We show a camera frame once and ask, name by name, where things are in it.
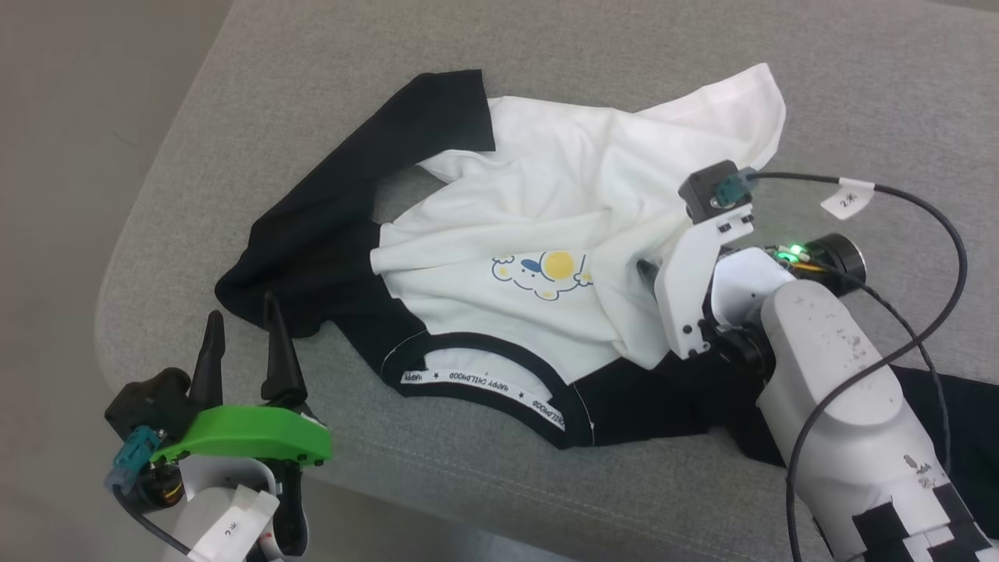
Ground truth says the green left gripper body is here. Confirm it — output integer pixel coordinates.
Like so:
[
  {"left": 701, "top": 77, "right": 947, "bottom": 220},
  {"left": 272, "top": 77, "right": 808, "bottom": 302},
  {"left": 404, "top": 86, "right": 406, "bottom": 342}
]
[{"left": 151, "top": 382, "right": 334, "bottom": 469}]

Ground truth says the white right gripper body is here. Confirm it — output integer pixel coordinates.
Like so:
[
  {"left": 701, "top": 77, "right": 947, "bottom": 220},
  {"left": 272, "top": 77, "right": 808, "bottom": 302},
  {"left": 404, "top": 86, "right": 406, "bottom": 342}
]
[{"left": 654, "top": 209, "right": 791, "bottom": 361}]

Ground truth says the thin black right cable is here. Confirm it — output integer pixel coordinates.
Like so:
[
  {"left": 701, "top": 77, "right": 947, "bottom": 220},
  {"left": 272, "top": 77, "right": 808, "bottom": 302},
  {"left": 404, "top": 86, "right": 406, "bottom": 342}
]
[{"left": 855, "top": 283, "right": 953, "bottom": 477}]

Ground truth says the thick black right cable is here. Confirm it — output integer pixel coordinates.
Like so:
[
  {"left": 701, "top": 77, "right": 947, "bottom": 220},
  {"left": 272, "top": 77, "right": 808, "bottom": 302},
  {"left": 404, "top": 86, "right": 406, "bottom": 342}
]
[{"left": 718, "top": 167, "right": 970, "bottom": 562}]

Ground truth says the white cable label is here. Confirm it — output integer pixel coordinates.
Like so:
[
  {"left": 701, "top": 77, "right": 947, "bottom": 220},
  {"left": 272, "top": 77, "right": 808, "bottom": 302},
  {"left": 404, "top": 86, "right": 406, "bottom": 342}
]
[
  {"left": 819, "top": 178, "right": 876, "bottom": 221},
  {"left": 187, "top": 485, "right": 280, "bottom": 562}
]

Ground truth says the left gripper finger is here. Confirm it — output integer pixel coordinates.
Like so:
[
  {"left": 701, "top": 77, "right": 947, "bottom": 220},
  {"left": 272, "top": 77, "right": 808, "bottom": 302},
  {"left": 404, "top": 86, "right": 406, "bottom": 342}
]
[
  {"left": 190, "top": 310, "right": 228, "bottom": 411},
  {"left": 261, "top": 291, "right": 310, "bottom": 411}
]

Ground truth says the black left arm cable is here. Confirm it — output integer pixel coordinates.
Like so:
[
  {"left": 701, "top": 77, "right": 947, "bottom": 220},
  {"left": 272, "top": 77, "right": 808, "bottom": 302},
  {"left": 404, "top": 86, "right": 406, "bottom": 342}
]
[{"left": 106, "top": 427, "right": 193, "bottom": 560}]

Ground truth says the white left cable label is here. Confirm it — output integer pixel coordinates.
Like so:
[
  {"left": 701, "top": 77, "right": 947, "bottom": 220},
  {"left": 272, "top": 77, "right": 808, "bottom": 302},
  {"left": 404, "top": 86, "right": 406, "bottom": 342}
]
[{"left": 187, "top": 485, "right": 280, "bottom": 562}]

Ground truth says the grey fabric sofa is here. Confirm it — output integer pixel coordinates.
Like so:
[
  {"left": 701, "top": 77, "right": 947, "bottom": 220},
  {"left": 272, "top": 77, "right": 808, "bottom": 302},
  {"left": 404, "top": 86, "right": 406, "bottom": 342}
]
[{"left": 94, "top": 0, "right": 999, "bottom": 562}]

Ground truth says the white and black t-shirt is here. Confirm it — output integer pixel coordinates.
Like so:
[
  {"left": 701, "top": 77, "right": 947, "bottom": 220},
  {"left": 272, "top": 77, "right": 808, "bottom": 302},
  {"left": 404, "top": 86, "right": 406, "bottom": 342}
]
[{"left": 215, "top": 62, "right": 999, "bottom": 539}]

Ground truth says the white right cable label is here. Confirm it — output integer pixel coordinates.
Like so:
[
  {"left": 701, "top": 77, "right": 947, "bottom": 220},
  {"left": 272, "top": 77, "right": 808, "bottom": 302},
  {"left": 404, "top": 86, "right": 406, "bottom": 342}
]
[{"left": 819, "top": 178, "right": 876, "bottom": 221}]

